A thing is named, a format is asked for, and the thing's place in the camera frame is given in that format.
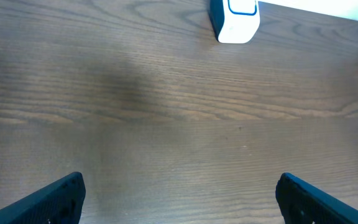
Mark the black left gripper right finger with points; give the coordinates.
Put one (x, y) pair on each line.
(301, 202)

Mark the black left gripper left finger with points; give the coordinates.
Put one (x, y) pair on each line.
(58, 202)

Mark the white barcode scanner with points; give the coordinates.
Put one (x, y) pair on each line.
(234, 21)

